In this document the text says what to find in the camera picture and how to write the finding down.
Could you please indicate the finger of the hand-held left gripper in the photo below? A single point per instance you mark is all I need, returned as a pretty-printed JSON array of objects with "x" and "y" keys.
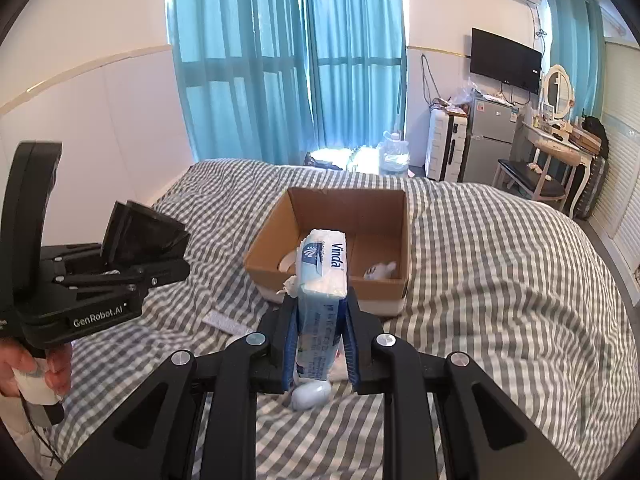
[{"x": 165, "y": 272}]

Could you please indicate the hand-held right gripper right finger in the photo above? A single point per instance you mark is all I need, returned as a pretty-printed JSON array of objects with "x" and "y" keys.
[{"x": 351, "y": 357}]

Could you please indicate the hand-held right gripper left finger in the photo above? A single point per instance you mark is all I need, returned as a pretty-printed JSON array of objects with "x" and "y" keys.
[{"x": 289, "y": 357}]

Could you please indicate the blue white tissue pack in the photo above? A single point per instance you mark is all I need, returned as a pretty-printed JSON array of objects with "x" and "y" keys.
[{"x": 322, "y": 280}]

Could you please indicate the brown cardboard box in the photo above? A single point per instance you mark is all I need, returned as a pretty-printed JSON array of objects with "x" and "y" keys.
[{"x": 350, "y": 215}]

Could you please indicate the person's left hand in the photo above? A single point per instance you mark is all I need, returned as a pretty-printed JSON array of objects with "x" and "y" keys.
[{"x": 12, "y": 365}]

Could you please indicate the white egg-shaped object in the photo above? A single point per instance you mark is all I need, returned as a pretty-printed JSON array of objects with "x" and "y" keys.
[{"x": 310, "y": 395}]

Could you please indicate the white flat strip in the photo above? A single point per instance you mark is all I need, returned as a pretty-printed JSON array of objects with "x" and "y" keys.
[{"x": 227, "y": 322}]

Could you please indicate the small white plush toy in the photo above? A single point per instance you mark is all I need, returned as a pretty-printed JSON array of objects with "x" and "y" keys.
[{"x": 380, "y": 271}]

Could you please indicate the white round item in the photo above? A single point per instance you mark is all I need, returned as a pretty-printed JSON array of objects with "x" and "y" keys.
[{"x": 286, "y": 263}]

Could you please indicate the grey checkered bed sheet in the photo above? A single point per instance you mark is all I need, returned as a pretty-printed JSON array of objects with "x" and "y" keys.
[{"x": 490, "y": 285}]

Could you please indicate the clear water jug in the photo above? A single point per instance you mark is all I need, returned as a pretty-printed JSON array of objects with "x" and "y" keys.
[{"x": 394, "y": 157}]

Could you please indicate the white suitcase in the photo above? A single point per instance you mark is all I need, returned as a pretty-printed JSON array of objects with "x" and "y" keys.
[{"x": 445, "y": 145}]

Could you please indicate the wide teal curtain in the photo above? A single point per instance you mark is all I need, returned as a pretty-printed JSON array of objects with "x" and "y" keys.
[{"x": 280, "y": 60}]

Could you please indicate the black cushioned stool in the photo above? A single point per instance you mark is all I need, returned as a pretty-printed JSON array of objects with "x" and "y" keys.
[{"x": 530, "y": 177}]

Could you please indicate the grey mini fridge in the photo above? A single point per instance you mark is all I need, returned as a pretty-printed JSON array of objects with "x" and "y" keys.
[{"x": 492, "y": 132}]

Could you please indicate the clear plastic bag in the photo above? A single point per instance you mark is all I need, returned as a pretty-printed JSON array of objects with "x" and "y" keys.
[{"x": 465, "y": 96}]

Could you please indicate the white vanity table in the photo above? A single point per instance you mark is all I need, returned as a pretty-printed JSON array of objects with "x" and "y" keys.
[{"x": 552, "y": 147}]

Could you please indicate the dark suitcase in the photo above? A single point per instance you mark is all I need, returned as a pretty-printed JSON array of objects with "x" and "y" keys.
[{"x": 592, "y": 187}]

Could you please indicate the black bag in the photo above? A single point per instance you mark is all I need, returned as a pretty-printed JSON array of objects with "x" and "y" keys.
[{"x": 596, "y": 135}]

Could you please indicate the white louvered wardrobe door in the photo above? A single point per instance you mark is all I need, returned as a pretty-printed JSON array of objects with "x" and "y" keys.
[{"x": 625, "y": 160}]

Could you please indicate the white oval vanity mirror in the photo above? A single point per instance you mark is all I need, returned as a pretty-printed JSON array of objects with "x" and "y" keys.
[{"x": 559, "y": 91}]

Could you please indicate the narrow teal curtain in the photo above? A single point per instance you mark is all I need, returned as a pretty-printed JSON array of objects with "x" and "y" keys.
[{"x": 570, "y": 35}]

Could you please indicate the black wall television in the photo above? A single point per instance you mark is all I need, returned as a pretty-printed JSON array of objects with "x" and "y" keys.
[{"x": 505, "y": 60}]

